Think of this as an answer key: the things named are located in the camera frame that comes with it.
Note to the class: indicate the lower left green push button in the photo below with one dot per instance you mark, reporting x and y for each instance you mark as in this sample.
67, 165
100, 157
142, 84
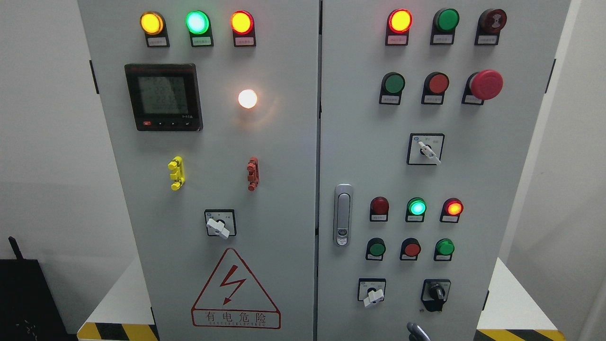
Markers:
375, 249

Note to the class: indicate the green push button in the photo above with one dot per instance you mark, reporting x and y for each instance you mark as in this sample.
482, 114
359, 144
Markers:
391, 89
375, 249
444, 250

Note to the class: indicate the upper green push button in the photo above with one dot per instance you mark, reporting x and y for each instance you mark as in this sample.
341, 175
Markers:
391, 89

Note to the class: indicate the lower red push button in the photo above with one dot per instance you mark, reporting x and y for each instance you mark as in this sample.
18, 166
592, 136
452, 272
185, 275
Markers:
410, 249

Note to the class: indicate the red push button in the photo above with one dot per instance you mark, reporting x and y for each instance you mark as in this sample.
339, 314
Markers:
410, 249
435, 86

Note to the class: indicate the upper red push button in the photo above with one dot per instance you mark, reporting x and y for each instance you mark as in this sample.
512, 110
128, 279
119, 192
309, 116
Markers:
435, 86

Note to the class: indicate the lower right green push button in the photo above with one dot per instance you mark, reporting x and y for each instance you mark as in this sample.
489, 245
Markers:
444, 250

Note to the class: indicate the red mushroom emergency stop button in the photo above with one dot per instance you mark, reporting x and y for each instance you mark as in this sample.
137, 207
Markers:
481, 86

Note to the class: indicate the dark red unlit lamp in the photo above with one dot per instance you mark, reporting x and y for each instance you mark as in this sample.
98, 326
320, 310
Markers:
379, 208

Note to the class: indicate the white lit indicator lamp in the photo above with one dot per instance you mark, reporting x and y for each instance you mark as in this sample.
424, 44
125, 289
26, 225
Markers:
247, 98

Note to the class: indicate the left grey cabinet door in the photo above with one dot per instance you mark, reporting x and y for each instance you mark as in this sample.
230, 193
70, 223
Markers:
275, 222

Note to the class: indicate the grey cabinet door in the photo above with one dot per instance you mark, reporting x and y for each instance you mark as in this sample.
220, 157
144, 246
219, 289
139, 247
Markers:
275, 222
365, 144

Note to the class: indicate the small green lit lamp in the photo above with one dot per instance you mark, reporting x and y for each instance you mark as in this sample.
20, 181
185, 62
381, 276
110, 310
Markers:
416, 210

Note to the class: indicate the right grey cabinet door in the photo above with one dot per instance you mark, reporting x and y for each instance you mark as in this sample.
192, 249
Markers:
365, 144

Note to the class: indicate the red electric hazard warning sign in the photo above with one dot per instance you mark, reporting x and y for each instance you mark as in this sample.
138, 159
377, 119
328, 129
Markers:
234, 298

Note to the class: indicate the small red lit lamp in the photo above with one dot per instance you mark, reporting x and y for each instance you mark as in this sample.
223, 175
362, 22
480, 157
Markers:
451, 210

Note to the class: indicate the black digital power meter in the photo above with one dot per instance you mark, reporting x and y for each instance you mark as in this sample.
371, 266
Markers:
164, 97

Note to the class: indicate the red-orange lit indicator lamp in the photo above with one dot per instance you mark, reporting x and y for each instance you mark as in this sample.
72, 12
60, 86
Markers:
243, 28

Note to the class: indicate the top right red lit lamp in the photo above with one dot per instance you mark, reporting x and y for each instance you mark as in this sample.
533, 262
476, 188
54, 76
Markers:
398, 26

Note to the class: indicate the green lit indicator lamp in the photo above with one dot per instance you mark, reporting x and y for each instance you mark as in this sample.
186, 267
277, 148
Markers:
200, 29

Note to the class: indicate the top right green lamp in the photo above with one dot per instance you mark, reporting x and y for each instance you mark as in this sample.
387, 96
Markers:
443, 27

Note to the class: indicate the yellow lit indicator lamp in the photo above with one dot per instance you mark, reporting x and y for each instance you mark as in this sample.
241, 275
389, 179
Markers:
153, 26

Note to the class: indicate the dark red buzzer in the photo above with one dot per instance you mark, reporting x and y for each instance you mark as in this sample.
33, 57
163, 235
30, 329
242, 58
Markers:
490, 23

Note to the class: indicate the black box with antenna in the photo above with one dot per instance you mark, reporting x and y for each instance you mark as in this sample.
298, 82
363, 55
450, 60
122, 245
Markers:
27, 309

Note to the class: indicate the silver door lock handle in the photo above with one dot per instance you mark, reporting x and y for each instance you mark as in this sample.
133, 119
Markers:
342, 212

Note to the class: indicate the red terminal handle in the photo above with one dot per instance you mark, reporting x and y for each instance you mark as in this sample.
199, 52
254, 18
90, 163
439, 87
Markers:
253, 173

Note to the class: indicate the left door rotary selector switch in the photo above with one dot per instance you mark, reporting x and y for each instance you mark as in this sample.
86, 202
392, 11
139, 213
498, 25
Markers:
220, 223

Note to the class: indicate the upper right rotary selector switch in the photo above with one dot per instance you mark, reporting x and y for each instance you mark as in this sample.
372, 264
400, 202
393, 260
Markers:
425, 149

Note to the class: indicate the yellow terminal handle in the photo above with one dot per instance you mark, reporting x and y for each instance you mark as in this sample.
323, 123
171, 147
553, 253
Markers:
176, 173

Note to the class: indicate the lower white rotary selector switch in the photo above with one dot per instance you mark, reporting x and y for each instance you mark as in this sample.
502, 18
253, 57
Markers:
371, 290

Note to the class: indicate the black knob selector switch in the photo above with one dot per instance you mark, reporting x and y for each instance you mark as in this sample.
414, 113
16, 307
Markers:
435, 293

